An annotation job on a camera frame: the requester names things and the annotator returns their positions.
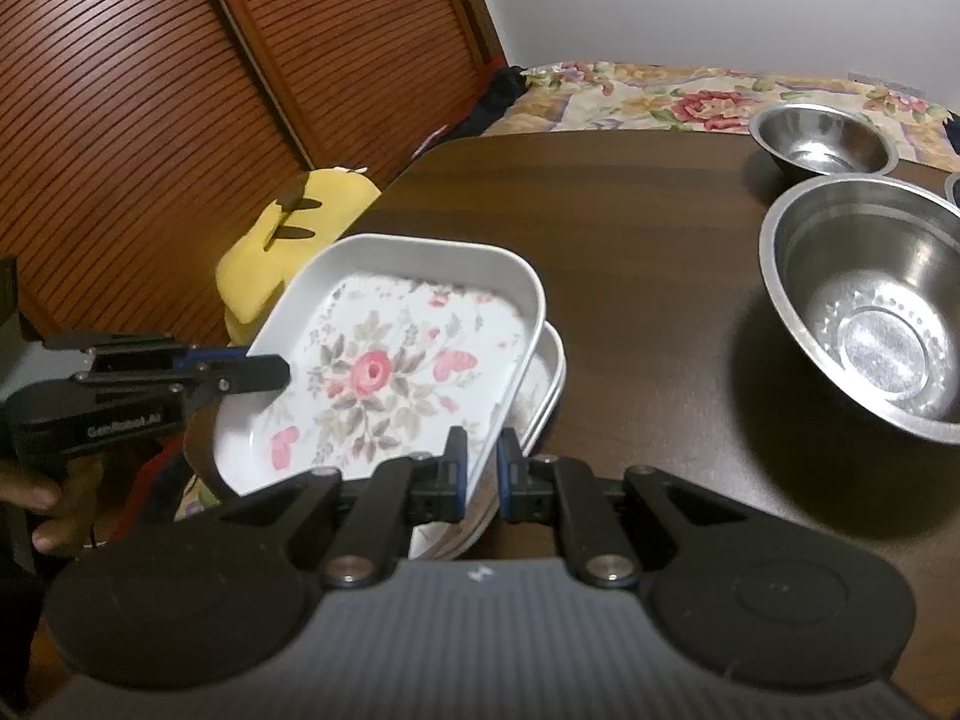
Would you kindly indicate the large stainless steel bowl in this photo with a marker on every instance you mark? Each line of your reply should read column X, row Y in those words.
column 862, row 300

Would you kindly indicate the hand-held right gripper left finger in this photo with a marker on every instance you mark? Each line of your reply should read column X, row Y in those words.
column 459, row 472

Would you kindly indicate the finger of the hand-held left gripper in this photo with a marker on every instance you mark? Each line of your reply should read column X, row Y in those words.
column 247, row 376
column 135, row 349

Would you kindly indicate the small stainless steel bowl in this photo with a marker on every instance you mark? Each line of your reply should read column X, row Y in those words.
column 821, row 139
column 954, row 189

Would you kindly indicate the white floral square plate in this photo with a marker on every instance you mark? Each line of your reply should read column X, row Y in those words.
column 450, row 544
column 375, row 375
column 553, row 367

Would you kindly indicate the person's left hand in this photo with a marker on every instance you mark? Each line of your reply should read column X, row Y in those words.
column 67, row 510

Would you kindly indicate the yellow plush toy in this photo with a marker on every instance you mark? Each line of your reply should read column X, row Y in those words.
column 330, row 202

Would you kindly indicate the dark clothing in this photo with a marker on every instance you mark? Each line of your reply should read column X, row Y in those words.
column 487, row 101

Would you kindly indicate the floral blanket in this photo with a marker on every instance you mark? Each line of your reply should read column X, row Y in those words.
column 675, row 101

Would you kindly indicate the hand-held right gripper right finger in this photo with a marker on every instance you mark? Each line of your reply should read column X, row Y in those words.
column 508, row 480

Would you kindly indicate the wooden louvered wardrobe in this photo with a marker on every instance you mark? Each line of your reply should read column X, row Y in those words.
column 150, row 90

